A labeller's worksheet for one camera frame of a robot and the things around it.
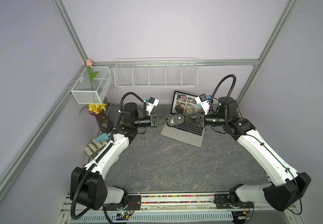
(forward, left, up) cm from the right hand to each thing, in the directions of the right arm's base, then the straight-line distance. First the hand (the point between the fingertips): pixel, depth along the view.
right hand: (185, 118), depth 67 cm
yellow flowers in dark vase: (+16, +52, -12) cm, 56 cm away
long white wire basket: (+45, +16, -4) cm, 48 cm away
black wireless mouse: (-1, +4, 0) cm, 5 cm away
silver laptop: (+13, -7, -34) cm, 37 cm away
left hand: (-2, +7, 0) cm, 7 cm away
